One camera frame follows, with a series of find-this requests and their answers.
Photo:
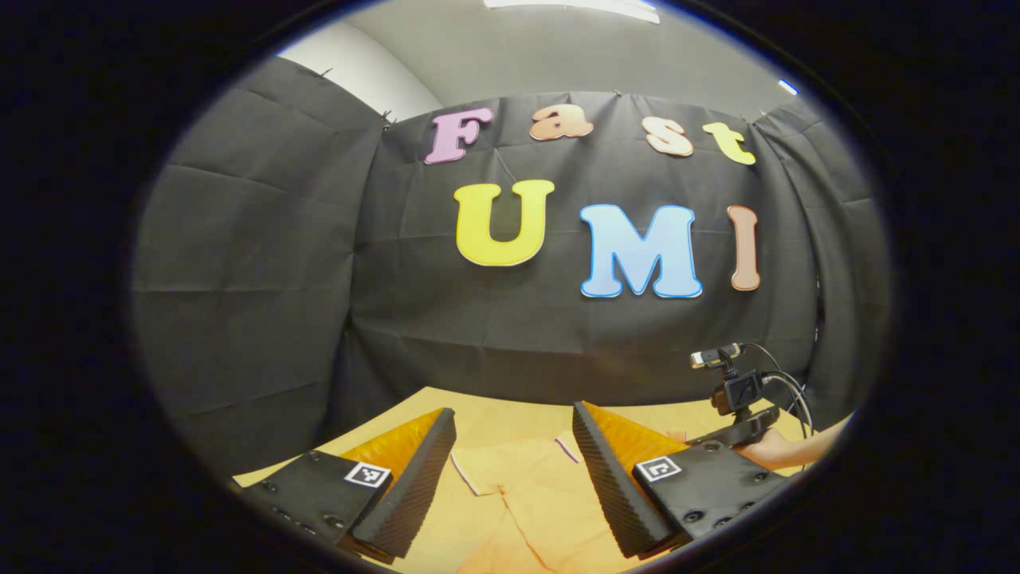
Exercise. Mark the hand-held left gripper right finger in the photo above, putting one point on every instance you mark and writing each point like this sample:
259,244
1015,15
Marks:
610,478

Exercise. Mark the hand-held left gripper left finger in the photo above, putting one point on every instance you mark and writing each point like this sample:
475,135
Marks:
414,486

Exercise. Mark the orange T-shirt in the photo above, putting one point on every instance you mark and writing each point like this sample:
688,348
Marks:
526,494

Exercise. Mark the black backdrop cloth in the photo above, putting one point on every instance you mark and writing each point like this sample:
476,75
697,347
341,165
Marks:
510,335

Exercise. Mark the ceiling light panel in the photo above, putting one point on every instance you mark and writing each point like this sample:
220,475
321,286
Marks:
574,8

